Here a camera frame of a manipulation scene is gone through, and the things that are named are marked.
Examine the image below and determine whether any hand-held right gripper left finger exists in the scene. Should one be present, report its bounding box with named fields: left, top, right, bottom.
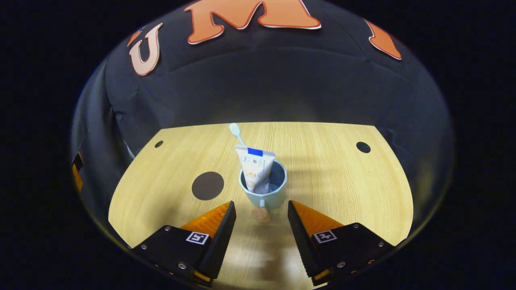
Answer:
left=131, top=201, right=237, bottom=287

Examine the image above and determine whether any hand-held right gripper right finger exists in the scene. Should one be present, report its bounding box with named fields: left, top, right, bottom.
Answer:
left=287, top=200, right=395, bottom=286

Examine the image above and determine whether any light blue cup wooden handle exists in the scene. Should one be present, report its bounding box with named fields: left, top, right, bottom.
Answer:
left=238, top=159, right=288, bottom=222

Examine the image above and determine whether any white toothpaste tube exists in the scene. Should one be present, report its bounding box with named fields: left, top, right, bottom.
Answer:
left=235, top=145, right=277, bottom=194

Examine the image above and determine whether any white and blue toothbrush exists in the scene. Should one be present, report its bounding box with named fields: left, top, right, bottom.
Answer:
left=229, top=123, right=247, bottom=147

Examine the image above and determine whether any wooden desktop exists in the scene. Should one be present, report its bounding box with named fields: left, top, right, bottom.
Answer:
left=108, top=122, right=414, bottom=290

